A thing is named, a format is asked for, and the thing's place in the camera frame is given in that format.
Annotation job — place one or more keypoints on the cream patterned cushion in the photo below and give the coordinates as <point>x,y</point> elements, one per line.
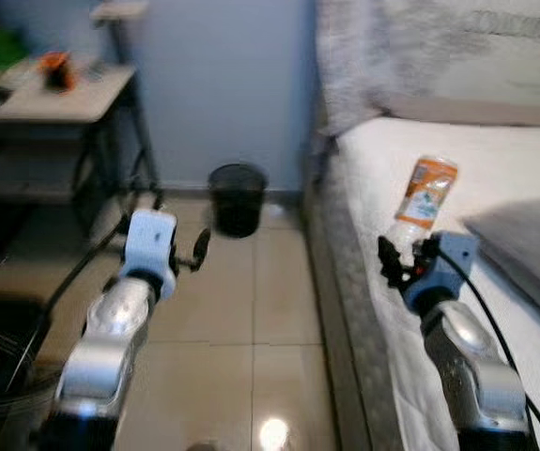
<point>523,56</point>

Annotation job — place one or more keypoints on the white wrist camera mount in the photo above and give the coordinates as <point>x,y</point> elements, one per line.
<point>147,240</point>
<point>448,268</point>

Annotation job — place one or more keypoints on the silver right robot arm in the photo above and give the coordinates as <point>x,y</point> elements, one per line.
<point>471,366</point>

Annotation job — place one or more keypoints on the white bed mattress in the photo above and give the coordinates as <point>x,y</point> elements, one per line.
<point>495,160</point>

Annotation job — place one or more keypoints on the grey fabric bed frame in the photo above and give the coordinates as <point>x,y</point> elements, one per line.
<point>345,310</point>

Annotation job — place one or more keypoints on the beige top metal desk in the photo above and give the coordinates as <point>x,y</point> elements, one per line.
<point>63,103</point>

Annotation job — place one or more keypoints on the grey pillow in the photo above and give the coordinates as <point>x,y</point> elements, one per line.
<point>532,254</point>

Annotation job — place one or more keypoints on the grey fuzzy blanket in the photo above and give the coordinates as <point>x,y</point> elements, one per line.
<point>382,47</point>

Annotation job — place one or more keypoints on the small orange desk item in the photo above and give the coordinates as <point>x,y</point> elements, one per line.
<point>56,70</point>

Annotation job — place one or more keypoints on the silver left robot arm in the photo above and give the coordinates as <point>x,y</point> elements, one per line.
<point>110,329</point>

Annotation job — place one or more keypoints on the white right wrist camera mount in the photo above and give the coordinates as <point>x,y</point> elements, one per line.
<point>448,268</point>

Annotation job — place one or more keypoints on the black waste bin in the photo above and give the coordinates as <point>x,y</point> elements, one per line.
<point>238,202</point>

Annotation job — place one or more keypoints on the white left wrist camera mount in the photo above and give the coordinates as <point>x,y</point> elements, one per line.
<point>147,240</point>

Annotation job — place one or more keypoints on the orange label plastic bottle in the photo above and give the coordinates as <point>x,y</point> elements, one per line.
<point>426,193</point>

